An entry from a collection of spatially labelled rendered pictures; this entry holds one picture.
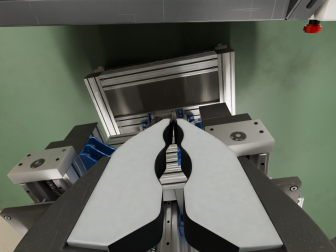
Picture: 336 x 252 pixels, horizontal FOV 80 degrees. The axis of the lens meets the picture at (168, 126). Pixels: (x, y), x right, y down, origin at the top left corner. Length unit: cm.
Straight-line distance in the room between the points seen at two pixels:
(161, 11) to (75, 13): 15
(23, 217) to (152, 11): 57
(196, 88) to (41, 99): 113
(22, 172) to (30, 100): 124
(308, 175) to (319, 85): 88
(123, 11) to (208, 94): 92
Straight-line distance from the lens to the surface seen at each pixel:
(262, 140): 47
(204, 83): 122
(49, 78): 165
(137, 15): 39
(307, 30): 62
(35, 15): 46
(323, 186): 246
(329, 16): 43
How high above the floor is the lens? 134
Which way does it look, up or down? 58 degrees down
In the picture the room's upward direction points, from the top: 177 degrees counter-clockwise
